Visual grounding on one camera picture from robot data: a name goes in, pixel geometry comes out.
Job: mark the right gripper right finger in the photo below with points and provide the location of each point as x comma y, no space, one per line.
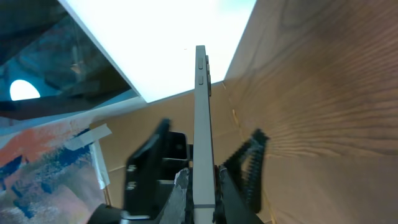
230,207

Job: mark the Galaxy smartphone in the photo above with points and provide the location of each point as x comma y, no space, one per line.
203,161

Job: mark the cardboard sheet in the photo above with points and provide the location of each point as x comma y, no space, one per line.
158,184

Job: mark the painted colourful board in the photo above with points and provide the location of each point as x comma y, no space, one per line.
53,173

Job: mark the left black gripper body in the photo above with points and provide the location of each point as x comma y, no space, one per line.
176,158

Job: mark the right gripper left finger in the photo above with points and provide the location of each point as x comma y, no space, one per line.
179,207

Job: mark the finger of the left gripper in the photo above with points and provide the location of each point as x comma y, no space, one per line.
143,169
245,167

